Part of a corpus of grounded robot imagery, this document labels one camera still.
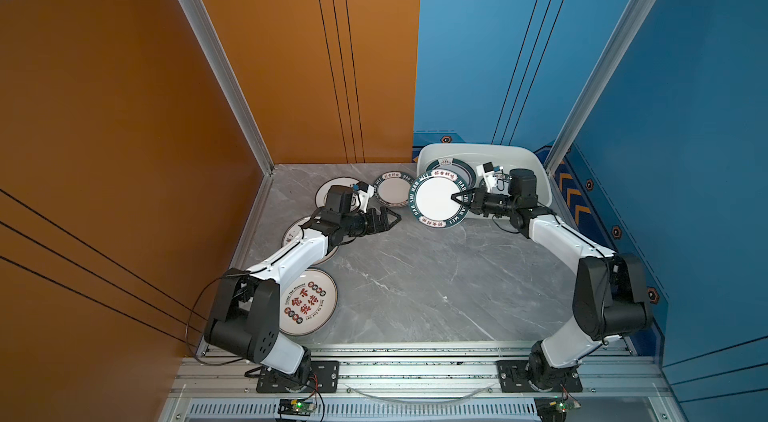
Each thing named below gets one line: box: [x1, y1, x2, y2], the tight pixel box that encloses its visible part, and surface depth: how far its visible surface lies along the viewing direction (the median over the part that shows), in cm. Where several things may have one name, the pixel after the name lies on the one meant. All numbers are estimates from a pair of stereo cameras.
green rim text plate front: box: [408, 169, 469, 229], surface depth 86 cm
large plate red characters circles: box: [279, 268, 338, 337], surface depth 87 cm
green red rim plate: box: [428, 158, 477, 197], surface depth 87 cm
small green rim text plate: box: [374, 170, 414, 207], surface depth 118 cm
